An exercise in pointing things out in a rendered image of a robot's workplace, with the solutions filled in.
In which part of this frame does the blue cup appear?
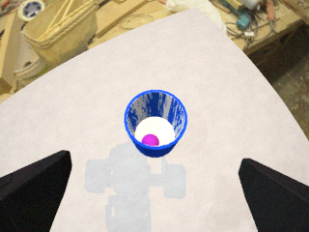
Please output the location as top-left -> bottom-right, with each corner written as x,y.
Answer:
124,90 -> 186,159

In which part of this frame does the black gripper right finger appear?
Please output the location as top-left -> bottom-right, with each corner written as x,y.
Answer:
239,158 -> 309,232

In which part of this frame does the purple ball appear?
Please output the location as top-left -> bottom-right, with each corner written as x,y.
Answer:
142,132 -> 158,146

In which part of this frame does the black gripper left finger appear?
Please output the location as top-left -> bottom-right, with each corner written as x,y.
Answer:
0,151 -> 72,232

